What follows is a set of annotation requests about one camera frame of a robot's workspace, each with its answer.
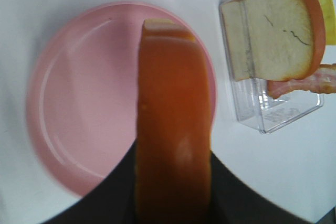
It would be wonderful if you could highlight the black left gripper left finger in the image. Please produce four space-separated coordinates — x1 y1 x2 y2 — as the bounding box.
45 142 137 223

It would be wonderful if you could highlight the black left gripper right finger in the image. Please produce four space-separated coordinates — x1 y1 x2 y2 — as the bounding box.
208 153 309 223

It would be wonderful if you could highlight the toast bread slice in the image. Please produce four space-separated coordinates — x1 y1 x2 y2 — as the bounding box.
134 19 212 223
220 0 326 81

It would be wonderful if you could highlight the pink bacon strip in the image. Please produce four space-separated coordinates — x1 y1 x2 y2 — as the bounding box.
267 63 335 99

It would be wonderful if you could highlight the right clear plastic tray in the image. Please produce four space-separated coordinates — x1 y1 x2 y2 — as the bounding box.
219 0 324 134

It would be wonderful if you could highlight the pink round plate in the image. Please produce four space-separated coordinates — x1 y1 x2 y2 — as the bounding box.
26 1 218 198

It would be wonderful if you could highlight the yellow cheese slice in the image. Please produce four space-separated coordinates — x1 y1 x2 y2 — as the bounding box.
319 0 335 46

